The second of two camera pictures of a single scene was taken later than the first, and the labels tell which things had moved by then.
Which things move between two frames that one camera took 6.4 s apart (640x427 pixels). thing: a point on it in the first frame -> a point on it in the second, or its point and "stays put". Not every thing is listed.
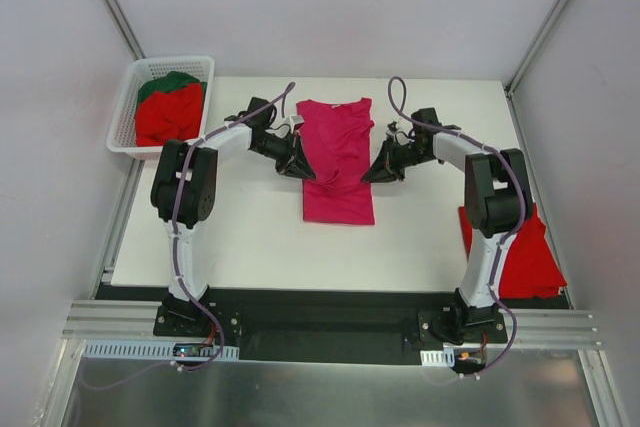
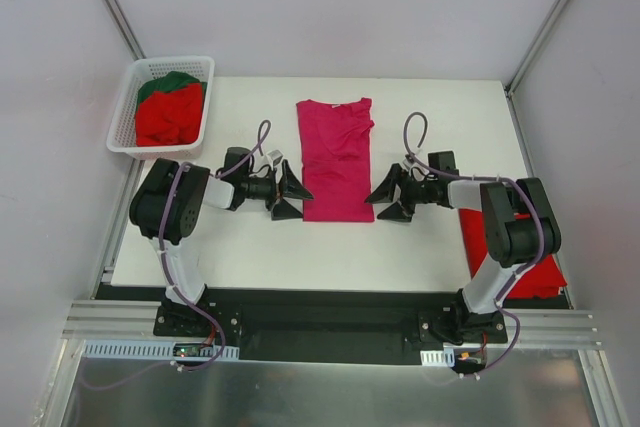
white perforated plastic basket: [122, 136] stays put
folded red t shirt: [528, 269] stays put
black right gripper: [390, 158] -> [403, 192]
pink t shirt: [337, 138] stays put
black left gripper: [289, 155] -> [276, 189]
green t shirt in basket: [172, 81] stays put
